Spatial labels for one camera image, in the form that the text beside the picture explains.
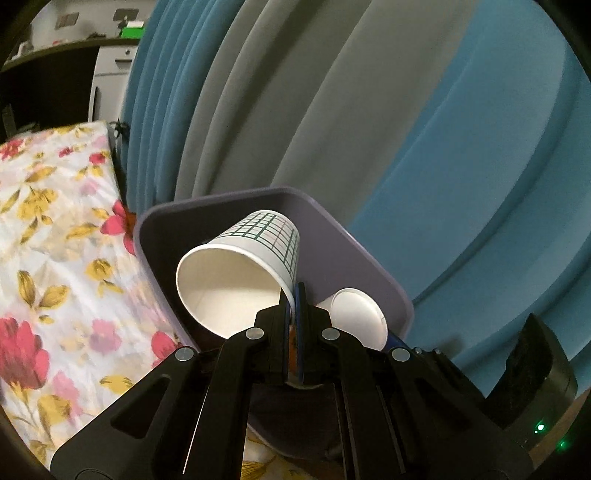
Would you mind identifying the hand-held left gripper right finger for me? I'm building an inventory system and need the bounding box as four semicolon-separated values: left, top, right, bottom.
294;282;532;480

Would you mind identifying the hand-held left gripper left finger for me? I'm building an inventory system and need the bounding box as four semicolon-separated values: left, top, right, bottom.
51;288;291;480

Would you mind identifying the orange printed paper cup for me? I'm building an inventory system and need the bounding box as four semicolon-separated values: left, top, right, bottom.
314;288;389;352

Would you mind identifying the white grid paper cup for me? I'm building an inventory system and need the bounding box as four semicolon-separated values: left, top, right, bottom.
176;210;301;340

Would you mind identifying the grey plastic bin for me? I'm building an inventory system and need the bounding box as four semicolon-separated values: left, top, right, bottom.
134;186;415;457

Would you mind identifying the blue grey curtain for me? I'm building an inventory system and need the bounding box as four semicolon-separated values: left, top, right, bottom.
113;0;591;416

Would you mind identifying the floral tablecloth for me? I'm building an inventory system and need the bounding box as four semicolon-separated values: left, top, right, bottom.
0;121;345;480

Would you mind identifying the white drawer cabinet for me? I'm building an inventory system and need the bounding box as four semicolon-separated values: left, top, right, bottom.
88;44;139;123

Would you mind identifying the dark wooden desk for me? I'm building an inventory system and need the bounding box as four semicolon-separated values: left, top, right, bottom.
0;37;139;139

